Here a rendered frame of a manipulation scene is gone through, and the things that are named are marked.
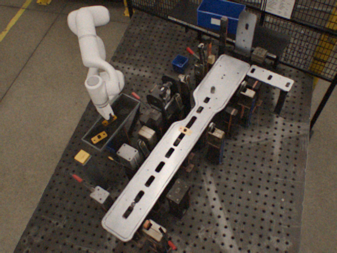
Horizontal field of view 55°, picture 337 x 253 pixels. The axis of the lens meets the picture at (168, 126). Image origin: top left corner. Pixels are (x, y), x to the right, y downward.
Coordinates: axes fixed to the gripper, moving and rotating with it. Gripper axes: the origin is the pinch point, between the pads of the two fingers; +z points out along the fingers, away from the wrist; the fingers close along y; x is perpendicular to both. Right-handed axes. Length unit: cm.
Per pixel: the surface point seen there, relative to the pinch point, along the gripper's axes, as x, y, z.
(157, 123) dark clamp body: 22.3, 13.9, 15.1
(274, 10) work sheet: 132, 10, 1
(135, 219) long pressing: -23, 48, 19
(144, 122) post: 15.4, 11.1, 8.9
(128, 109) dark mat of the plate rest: 12.1, 1.8, 2.5
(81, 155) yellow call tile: -24.0, 6.9, 2.6
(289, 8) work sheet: 134, 19, -5
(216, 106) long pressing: 57, 28, 19
